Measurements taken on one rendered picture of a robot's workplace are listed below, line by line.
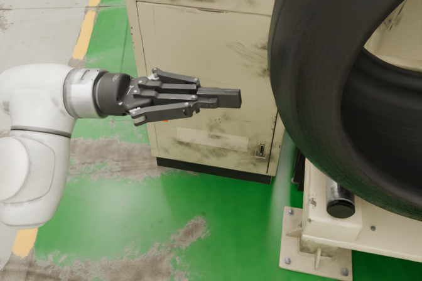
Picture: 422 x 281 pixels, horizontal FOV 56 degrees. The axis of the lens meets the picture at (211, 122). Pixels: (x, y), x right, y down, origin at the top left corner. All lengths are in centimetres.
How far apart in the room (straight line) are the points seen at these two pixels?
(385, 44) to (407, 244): 39
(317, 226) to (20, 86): 56
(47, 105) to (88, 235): 105
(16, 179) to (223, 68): 82
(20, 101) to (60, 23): 217
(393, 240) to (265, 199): 101
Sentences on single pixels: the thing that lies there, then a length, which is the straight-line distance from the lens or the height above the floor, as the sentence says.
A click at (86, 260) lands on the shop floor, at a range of 167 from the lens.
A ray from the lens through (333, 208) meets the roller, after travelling 67.
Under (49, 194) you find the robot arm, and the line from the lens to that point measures 73.
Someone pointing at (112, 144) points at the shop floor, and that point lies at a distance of 197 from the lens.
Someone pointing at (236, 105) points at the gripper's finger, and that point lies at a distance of 64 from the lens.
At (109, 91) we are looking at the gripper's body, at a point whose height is 102.
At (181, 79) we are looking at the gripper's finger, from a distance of 68.
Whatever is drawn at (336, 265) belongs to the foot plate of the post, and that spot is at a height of 1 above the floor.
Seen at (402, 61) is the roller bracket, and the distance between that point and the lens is 92.
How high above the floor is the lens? 146
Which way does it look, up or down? 46 degrees down
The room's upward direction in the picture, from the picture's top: straight up
